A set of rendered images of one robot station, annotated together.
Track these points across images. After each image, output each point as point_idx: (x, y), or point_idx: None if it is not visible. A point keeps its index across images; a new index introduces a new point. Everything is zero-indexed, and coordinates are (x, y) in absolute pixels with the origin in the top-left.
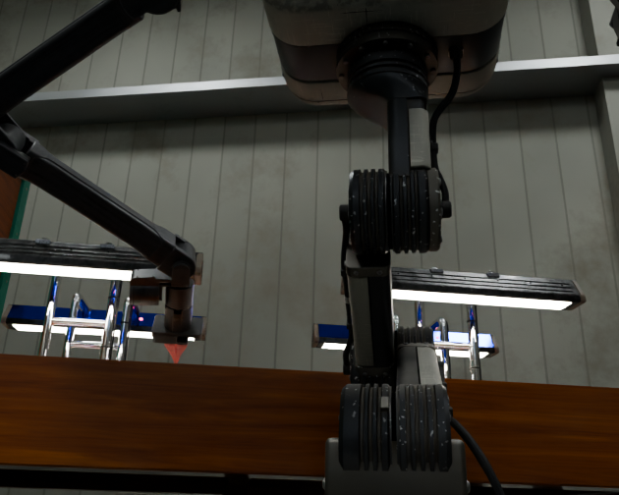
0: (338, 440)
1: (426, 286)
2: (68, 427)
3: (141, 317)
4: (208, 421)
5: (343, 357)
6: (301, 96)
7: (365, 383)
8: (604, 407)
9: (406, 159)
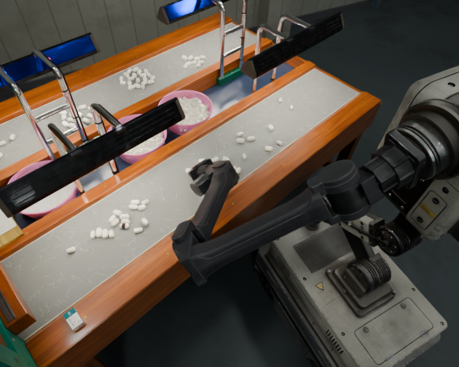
0: (367, 292)
1: (287, 58)
2: None
3: (48, 57)
4: (247, 219)
5: None
6: None
7: None
8: (354, 125)
9: (419, 237)
